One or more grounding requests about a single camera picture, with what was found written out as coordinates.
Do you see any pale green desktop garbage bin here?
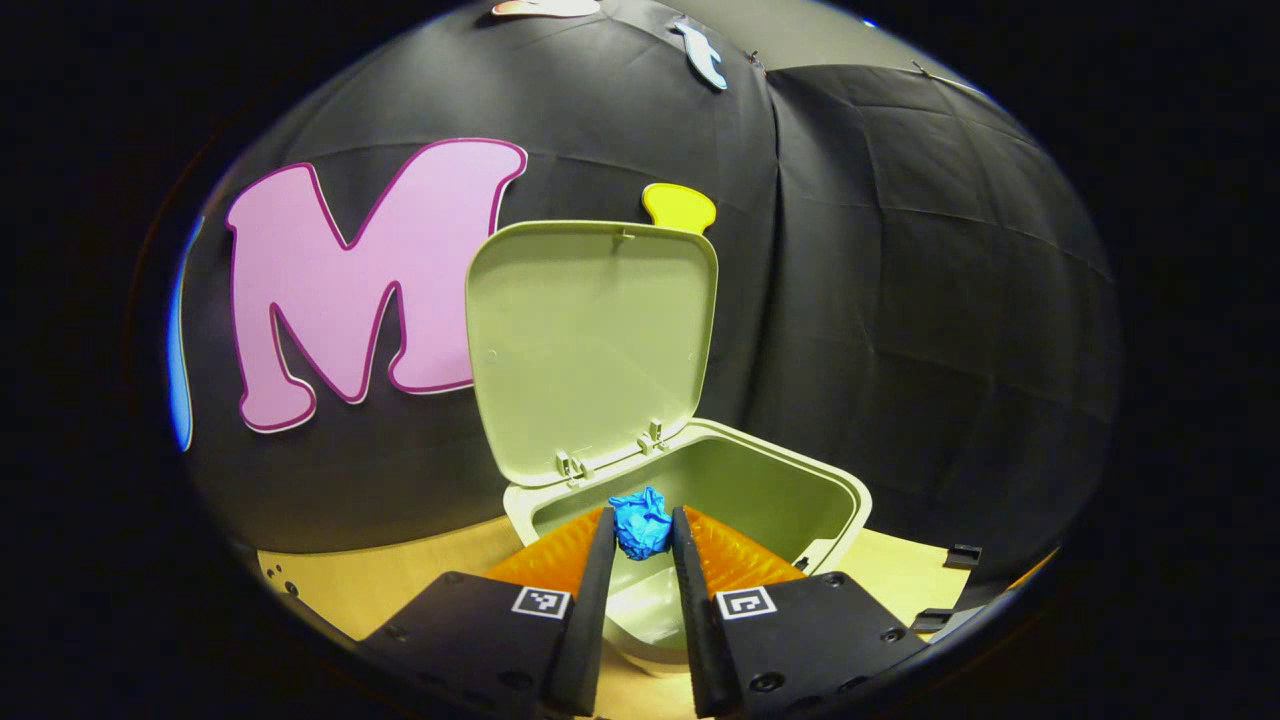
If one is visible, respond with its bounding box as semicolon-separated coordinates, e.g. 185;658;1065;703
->
465;220;873;676

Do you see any black backdrop cloth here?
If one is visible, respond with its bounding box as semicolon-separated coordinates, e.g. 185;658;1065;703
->
165;0;1121;601

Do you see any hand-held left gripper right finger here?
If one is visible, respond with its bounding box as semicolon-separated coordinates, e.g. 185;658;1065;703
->
670;505;933;719

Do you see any blue paper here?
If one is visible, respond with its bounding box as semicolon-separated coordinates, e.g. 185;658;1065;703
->
608;487;674;561

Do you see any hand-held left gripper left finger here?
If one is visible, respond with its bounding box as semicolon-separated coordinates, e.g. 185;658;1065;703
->
355;506;618;719

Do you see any wooden desktop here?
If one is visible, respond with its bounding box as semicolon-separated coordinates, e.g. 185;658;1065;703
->
255;515;971;720

